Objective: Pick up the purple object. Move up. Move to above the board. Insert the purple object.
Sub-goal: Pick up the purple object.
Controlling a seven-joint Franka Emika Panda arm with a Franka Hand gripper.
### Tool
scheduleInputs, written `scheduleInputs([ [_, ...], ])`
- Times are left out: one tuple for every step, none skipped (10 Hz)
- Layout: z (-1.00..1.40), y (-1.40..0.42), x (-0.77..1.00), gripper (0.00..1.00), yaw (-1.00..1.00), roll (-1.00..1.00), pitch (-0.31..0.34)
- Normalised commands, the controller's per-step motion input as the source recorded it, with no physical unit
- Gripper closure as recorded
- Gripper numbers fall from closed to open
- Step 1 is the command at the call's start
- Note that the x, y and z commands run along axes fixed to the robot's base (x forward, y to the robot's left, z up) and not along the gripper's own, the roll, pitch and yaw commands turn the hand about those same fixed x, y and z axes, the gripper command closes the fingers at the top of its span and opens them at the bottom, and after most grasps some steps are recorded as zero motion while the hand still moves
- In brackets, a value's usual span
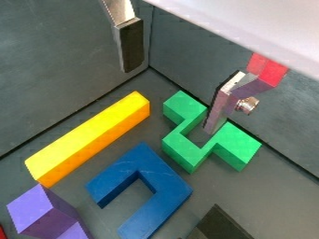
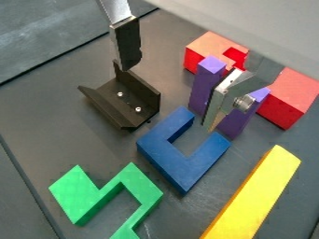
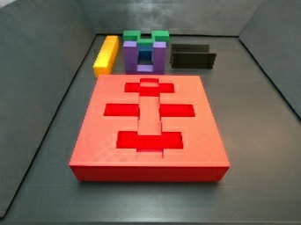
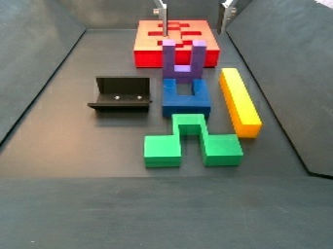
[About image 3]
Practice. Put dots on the red board with recesses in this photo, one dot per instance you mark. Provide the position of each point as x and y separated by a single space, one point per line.
149 131

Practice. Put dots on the green stepped block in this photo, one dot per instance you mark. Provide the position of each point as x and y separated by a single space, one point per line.
158 36

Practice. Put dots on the purple U-shaped block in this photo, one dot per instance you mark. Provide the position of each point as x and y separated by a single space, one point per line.
145 60

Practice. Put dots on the yellow long bar block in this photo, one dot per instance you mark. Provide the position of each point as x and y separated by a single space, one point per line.
106 57

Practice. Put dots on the black angled bracket holder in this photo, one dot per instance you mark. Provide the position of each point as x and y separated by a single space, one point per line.
192 56

